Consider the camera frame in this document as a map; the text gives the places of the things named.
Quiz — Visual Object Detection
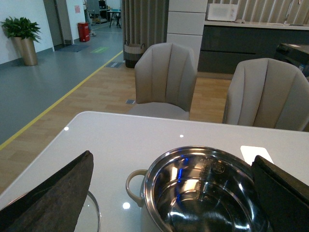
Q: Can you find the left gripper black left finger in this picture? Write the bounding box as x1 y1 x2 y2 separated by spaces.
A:
0 151 94 232

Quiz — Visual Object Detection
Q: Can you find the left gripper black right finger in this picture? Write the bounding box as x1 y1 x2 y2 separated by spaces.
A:
252 155 309 232

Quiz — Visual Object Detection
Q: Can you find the glass pot lid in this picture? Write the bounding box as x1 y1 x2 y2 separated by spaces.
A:
0 190 101 232

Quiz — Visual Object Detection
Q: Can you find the cream steel cooking pot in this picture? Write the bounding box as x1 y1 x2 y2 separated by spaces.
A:
126 146 272 232

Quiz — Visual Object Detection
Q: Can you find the right beige upholstered chair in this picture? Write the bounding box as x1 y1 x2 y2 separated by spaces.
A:
223 58 309 132

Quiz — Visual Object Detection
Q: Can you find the beige upholstered chair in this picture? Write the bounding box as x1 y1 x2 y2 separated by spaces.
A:
128 43 197 120
223 58 309 132

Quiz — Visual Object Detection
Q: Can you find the silver floor socket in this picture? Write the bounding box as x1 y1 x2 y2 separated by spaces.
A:
126 99 136 104

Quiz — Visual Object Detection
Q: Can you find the blue door mat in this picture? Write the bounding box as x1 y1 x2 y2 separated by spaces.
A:
57 44 89 53

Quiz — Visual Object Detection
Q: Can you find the dark grey kitchen counter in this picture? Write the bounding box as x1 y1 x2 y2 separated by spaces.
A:
198 22 309 73

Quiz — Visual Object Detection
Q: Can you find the left beige upholstered chair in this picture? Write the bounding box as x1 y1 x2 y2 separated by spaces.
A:
128 43 197 120

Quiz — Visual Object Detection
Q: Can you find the woven laundry basket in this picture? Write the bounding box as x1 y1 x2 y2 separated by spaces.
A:
124 43 145 68

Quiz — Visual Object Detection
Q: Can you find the red fire extinguisher box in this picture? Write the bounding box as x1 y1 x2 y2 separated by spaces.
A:
77 22 90 42

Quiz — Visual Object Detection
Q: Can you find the green potted plant gold vase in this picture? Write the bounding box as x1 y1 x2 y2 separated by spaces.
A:
1 17 41 66

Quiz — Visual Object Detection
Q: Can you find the person in jeans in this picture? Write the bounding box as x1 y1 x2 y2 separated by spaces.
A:
83 0 97 36

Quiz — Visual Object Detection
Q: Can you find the white microwave oven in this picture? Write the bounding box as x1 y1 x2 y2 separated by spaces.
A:
206 3 239 22

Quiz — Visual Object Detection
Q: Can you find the white cabinet column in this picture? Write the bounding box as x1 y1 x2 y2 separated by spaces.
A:
167 0 208 65

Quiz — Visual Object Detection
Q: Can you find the grey pleated curtain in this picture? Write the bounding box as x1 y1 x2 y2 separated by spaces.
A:
121 0 169 48

